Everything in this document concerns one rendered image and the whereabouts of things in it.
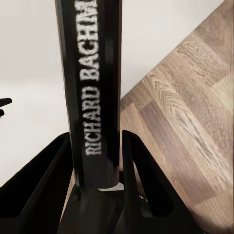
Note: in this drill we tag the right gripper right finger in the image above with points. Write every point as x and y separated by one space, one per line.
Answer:
170 214

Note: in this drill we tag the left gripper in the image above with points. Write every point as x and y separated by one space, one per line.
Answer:
3 102

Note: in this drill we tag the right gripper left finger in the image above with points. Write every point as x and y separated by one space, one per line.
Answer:
32 201

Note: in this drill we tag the hardback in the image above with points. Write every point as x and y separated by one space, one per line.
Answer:
90 41

